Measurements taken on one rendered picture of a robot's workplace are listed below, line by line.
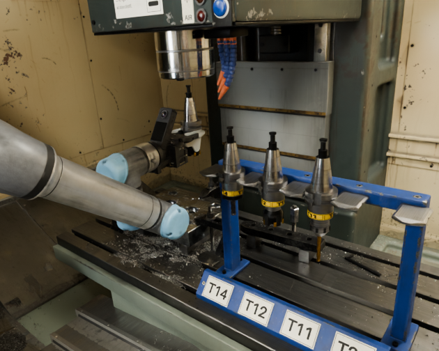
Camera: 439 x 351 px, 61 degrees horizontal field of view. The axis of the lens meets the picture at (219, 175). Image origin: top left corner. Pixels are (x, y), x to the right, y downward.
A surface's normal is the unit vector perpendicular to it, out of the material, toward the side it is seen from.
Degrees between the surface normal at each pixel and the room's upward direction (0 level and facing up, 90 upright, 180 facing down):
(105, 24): 90
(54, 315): 0
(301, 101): 89
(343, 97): 90
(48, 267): 24
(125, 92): 90
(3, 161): 78
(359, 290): 0
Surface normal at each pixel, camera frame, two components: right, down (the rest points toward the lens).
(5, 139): 0.57, -0.43
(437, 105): -0.62, 0.31
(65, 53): 0.78, 0.18
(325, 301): -0.06, -0.93
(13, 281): 0.27, -0.78
